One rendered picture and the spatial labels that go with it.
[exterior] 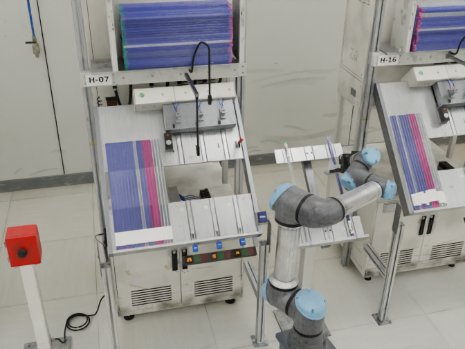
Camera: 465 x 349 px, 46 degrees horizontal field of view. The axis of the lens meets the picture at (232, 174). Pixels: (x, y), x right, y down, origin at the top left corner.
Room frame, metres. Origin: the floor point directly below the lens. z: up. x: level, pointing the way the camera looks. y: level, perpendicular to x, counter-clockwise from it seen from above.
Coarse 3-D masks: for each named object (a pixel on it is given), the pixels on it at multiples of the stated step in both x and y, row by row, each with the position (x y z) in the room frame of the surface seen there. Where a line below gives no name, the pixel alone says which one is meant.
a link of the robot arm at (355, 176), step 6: (354, 162) 1.99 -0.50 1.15; (360, 162) 1.97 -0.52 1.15; (348, 168) 1.97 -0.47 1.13; (354, 168) 1.95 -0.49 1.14; (360, 168) 1.95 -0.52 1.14; (366, 168) 1.96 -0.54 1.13; (348, 174) 1.94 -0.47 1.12; (354, 174) 1.93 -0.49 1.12; (360, 174) 1.92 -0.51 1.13; (366, 174) 1.91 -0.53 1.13; (342, 180) 1.93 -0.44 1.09; (348, 180) 1.92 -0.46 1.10; (354, 180) 1.92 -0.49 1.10; (360, 180) 1.90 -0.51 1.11; (348, 186) 1.92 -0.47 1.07; (354, 186) 1.91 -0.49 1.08
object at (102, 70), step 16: (240, 0) 2.52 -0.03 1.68; (112, 16) 2.38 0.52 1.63; (240, 16) 2.52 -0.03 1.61; (112, 32) 2.38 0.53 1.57; (240, 32) 2.52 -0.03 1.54; (112, 48) 2.38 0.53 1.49; (240, 48) 2.52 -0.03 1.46; (96, 64) 2.48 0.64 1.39; (112, 64) 2.38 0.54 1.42; (224, 64) 2.51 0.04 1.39; (96, 80) 2.39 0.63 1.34; (112, 80) 2.41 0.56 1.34; (176, 192) 2.54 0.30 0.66; (208, 192) 2.52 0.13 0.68; (256, 288) 2.17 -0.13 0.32
